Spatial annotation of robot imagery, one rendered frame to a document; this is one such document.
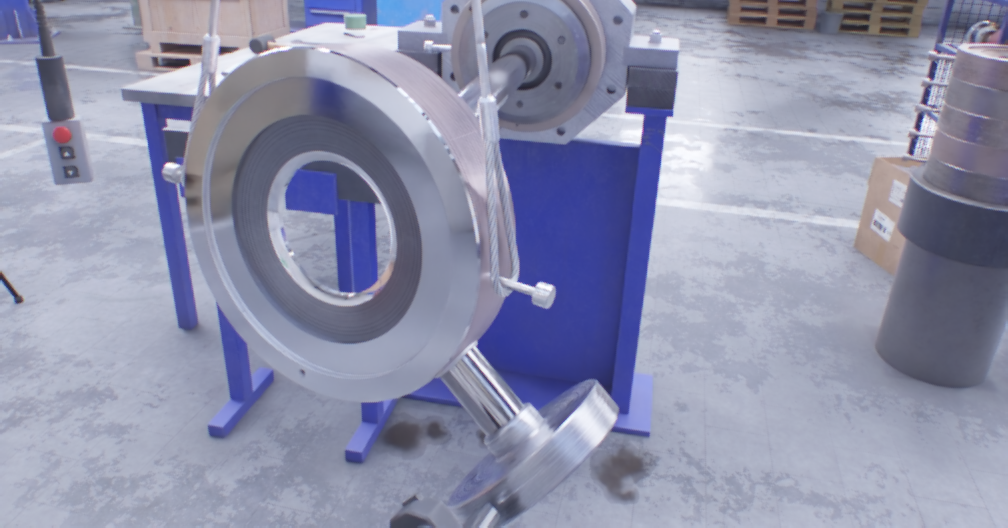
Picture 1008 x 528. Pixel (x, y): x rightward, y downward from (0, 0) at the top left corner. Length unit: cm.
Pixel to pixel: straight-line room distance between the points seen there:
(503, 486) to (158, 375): 204
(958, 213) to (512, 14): 154
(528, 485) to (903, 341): 228
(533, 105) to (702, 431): 113
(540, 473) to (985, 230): 211
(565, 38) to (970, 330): 171
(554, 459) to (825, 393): 203
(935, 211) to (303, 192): 191
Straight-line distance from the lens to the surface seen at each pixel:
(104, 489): 226
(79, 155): 161
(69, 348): 291
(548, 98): 178
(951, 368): 288
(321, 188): 189
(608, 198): 213
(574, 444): 70
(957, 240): 265
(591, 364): 239
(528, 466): 69
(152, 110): 258
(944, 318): 279
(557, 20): 175
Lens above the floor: 141
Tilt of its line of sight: 25 degrees down
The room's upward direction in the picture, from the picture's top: 2 degrees clockwise
